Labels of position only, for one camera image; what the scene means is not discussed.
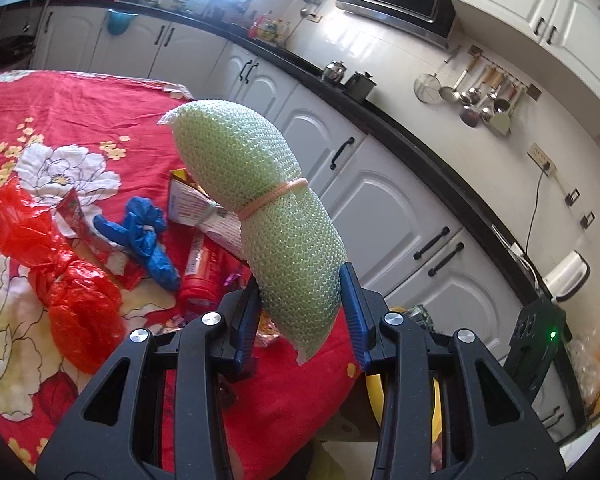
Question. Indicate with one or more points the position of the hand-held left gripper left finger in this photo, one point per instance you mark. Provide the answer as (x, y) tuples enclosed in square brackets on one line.
[(246, 332)]

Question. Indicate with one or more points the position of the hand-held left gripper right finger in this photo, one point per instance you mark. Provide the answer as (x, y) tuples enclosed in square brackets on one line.
[(354, 310)]

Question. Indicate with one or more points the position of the red plastic tube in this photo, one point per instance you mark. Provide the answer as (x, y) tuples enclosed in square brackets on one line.
[(205, 280)]

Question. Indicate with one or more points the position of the blue plastic bag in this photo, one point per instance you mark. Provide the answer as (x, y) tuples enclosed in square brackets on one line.
[(150, 250)]

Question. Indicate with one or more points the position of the paper packet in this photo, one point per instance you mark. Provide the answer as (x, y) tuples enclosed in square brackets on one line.
[(185, 205)]

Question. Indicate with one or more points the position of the green foam net roll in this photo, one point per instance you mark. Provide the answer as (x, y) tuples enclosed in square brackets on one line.
[(260, 170)]

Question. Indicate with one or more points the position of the red plastic bag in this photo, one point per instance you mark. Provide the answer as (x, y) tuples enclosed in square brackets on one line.
[(80, 300)]

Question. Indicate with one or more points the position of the long red snack wrapper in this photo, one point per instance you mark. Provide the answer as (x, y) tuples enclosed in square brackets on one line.
[(87, 232)]

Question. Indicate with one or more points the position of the clear plastic bag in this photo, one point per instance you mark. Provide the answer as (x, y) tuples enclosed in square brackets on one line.
[(595, 370)]

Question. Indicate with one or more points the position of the small red wrapper scrap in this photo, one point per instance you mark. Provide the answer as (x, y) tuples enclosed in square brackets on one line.
[(180, 324)]

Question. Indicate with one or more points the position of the white kitchen base cabinets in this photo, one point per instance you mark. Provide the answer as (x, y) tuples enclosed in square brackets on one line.
[(390, 200)]

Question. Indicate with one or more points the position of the pink rubber band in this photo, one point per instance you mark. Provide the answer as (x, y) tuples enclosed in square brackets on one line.
[(280, 191)]

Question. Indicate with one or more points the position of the black kitchen countertop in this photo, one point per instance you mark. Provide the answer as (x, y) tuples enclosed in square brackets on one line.
[(410, 127)]

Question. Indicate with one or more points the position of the steel pot with lid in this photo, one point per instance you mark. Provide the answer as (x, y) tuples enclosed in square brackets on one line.
[(360, 86)]

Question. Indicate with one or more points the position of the green spatula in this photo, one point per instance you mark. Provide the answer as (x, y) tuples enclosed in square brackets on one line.
[(501, 122)]

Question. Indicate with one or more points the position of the steel ladle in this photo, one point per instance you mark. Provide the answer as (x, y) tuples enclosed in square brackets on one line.
[(449, 93)]

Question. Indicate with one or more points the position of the steel teapot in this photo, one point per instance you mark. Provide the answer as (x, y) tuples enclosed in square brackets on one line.
[(334, 72)]

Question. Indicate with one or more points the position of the steel spoon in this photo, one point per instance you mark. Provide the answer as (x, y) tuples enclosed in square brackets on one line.
[(472, 94)]

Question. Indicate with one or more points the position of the red floral tablecloth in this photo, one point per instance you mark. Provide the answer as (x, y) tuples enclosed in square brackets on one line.
[(80, 110)]

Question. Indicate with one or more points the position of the group of condiment bottles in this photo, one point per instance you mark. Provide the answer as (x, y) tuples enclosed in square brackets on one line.
[(267, 30)]

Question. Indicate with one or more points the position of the blue hanging bin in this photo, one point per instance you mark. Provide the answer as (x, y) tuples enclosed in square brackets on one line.
[(120, 22)]

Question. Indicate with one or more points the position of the wall power socket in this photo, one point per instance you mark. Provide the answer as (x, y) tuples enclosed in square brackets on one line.
[(540, 157)]

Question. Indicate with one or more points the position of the wall utensil rail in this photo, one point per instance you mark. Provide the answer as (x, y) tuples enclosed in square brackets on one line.
[(532, 91)]

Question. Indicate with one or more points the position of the white wall cabinet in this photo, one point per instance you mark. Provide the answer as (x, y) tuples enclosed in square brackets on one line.
[(530, 5)]

